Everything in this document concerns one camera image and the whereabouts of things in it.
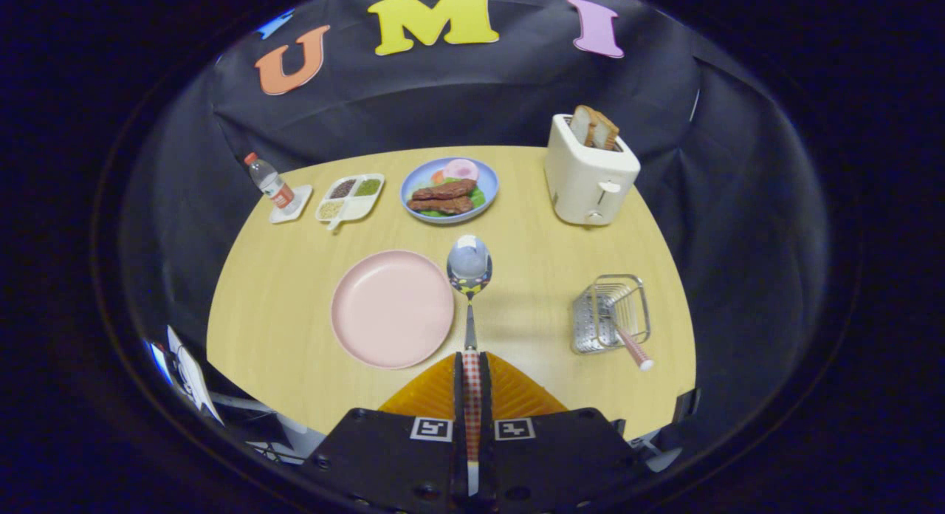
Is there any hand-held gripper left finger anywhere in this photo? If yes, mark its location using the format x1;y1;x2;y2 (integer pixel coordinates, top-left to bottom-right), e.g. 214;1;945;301
303;352;473;514

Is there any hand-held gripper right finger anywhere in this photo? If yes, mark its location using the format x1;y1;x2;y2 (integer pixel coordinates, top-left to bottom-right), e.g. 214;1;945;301
478;352;652;514

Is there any spoon with red checked handle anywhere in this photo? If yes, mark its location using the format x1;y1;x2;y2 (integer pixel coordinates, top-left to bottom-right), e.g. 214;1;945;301
446;235;493;494

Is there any fork with red checked handle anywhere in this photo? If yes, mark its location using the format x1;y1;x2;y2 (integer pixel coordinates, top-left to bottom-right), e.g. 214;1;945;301
594;292;655;372

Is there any pink plate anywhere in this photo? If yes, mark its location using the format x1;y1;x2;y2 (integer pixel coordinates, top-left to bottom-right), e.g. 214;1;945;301
330;250;456;371

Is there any white table leg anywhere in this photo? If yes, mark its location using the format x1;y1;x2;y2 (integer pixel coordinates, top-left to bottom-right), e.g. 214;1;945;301
214;392;329;465

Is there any brown meat strip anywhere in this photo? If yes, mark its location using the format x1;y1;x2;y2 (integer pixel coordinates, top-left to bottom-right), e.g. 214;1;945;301
407;195;474;216
411;179;478;201

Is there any green lettuce leaf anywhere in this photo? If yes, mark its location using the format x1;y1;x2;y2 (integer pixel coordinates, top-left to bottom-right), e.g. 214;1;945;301
416;180;488;219

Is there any white divided seasoning tray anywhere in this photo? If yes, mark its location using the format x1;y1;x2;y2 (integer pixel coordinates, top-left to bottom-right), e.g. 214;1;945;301
315;173;386;232

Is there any blue plate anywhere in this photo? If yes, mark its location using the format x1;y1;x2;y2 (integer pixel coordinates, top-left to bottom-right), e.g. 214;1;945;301
399;157;501;225

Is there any white toaster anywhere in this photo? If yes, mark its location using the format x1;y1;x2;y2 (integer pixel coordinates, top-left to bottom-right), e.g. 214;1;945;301
544;114;642;227

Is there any white square coaster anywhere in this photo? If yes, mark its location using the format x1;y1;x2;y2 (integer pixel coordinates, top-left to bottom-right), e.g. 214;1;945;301
269;184;314;225

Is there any white paper sheet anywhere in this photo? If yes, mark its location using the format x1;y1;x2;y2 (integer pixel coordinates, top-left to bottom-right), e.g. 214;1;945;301
166;326;224;426

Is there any black backdrop cloth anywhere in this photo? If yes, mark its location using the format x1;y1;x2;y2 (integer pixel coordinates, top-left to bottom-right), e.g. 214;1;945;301
118;0;828;456

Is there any clear plastic water bottle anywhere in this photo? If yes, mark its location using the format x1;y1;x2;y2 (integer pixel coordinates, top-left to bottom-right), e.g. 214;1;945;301
244;152;298;213

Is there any toast bread slice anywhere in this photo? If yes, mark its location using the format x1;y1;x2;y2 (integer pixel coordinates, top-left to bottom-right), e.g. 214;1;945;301
569;105;599;147
587;109;621;151

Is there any metal wire basket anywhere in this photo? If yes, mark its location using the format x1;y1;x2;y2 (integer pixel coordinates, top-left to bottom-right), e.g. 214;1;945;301
571;274;652;354

